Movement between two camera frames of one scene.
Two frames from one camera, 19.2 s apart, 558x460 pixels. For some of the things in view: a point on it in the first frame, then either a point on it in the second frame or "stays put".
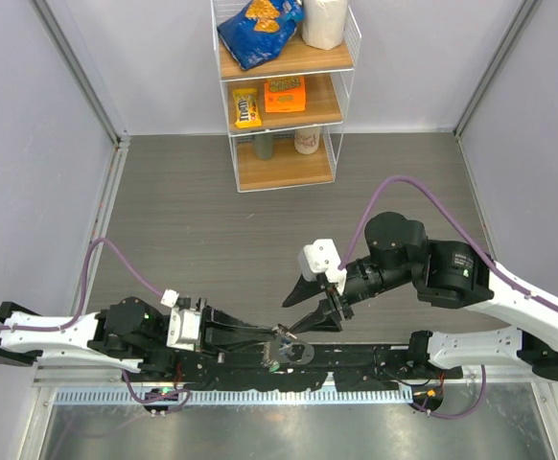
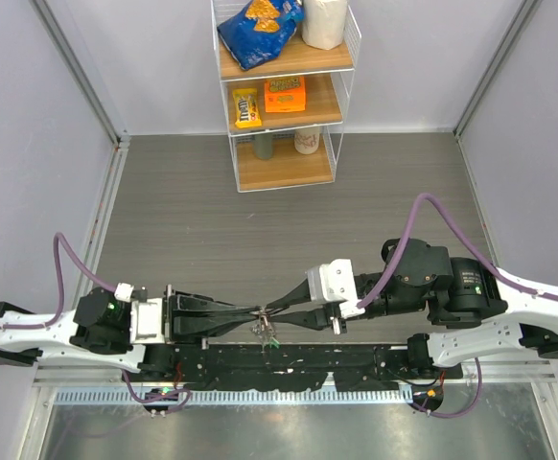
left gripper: x=220 y=333 to x=194 y=315
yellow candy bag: x=246 y=108 stays put
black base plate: x=350 y=366 stays put
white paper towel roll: x=324 y=22 stays put
